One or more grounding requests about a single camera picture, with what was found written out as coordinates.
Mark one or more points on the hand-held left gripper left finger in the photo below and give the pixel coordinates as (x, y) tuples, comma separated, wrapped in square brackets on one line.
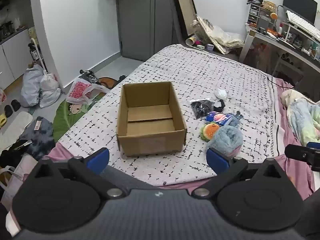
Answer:
[(98, 159)]

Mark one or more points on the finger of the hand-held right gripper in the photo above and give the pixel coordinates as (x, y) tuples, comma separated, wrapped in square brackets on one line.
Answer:
[(297, 152), (313, 145)]

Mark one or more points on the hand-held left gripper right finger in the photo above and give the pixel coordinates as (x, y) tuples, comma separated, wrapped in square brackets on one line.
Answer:
[(217, 162)]

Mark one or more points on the light blue fluffy plush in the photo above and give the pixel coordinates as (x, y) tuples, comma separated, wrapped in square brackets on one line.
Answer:
[(227, 138)]

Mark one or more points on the burger plush toy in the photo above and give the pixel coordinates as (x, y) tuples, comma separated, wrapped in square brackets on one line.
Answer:
[(211, 130)]

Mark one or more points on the blue packet with orange print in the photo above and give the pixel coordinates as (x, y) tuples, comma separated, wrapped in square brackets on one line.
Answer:
[(217, 118)]

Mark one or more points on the cardboard box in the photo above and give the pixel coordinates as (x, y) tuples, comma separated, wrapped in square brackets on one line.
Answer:
[(150, 145)]

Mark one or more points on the small black cloth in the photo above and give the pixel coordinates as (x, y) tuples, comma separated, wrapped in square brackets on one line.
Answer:
[(220, 107)]

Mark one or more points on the black packet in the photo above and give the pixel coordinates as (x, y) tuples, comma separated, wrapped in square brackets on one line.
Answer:
[(200, 108)]

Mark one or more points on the white soft cloth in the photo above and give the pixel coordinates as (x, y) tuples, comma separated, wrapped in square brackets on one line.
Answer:
[(221, 93)]

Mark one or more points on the pink bed sheet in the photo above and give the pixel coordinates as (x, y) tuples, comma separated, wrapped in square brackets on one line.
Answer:
[(292, 170)]

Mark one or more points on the pastel fluffy blanket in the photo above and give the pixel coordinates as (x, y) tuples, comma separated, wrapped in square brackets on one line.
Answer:
[(300, 120)]

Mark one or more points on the green cartoon rug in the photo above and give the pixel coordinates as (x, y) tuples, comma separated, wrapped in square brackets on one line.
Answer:
[(65, 120)]

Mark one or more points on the tie-dye dark clothing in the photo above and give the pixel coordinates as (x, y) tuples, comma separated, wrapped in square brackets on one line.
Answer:
[(41, 135)]

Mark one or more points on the red-printed plastic bag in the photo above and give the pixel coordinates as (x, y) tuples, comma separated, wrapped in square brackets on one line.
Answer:
[(80, 91)]

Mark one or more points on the brown round mat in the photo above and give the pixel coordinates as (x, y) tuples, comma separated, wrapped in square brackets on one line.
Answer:
[(107, 83)]

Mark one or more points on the white tote bag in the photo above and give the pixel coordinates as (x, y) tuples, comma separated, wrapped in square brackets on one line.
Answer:
[(17, 180)]

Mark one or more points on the grey sneakers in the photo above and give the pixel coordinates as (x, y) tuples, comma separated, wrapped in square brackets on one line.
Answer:
[(88, 76)]

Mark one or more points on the white plastic bag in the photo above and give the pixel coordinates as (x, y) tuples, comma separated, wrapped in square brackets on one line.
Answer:
[(50, 90)]

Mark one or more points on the white floor mat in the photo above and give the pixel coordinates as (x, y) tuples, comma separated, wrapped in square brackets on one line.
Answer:
[(15, 127)]

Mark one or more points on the grey plastic bag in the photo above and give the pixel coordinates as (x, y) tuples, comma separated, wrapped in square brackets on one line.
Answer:
[(31, 85)]

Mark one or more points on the yellow slipper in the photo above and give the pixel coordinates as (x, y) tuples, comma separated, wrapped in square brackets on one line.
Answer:
[(3, 120)]

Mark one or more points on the white desk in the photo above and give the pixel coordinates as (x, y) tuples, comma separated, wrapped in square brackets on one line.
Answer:
[(282, 42)]

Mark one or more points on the small purple box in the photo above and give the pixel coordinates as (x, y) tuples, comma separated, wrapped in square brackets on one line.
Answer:
[(210, 47)]

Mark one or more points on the white keyboard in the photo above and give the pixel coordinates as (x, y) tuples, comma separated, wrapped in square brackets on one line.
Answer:
[(300, 22)]

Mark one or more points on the patterned flat board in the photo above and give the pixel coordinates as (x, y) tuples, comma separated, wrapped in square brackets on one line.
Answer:
[(212, 38)]

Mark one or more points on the translucent plastic bag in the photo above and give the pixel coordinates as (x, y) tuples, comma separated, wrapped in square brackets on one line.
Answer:
[(230, 38)]

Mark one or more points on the paper cup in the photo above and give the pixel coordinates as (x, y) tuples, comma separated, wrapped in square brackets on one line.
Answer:
[(191, 40)]

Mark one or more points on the dark bottle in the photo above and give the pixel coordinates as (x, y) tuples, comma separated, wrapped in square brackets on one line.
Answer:
[(33, 53)]

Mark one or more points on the white cabinet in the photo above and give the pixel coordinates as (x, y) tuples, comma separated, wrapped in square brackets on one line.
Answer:
[(15, 55)]

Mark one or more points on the orange ball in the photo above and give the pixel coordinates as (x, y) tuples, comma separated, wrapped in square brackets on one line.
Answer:
[(274, 16)]

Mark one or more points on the clear bottle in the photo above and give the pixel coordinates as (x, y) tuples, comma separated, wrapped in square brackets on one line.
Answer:
[(195, 26)]

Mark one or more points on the drawer organiser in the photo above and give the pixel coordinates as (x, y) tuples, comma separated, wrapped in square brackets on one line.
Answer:
[(258, 17)]

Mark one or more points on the black monitor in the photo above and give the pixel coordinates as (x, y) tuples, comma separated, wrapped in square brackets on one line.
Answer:
[(300, 2)]

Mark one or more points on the wicker basket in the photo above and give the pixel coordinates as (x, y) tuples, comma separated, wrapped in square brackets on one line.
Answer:
[(268, 6)]

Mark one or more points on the grey door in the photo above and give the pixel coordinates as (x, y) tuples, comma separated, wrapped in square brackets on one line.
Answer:
[(140, 17)]

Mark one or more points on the black framed board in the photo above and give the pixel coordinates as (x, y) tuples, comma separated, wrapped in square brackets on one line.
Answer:
[(186, 7)]

